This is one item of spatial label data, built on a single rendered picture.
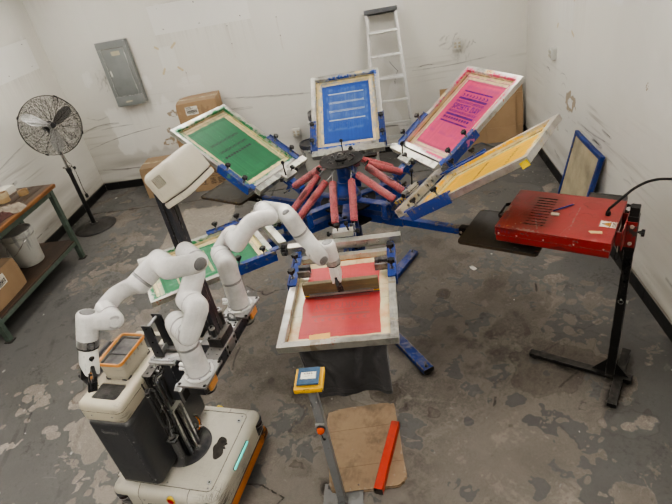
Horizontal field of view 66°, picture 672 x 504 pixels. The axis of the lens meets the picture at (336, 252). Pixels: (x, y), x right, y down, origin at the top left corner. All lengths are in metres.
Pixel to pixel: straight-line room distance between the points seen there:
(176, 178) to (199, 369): 0.80
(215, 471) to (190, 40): 5.22
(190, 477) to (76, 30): 5.74
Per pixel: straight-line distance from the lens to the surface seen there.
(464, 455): 3.22
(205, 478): 3.08
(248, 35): 6.78
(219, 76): 6.98
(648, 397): 3.64
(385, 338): 2.43
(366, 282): 2.72
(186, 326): 2.04
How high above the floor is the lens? 2.61
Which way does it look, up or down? 32 degrees down
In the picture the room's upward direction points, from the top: 11 degrees counter-clockwise
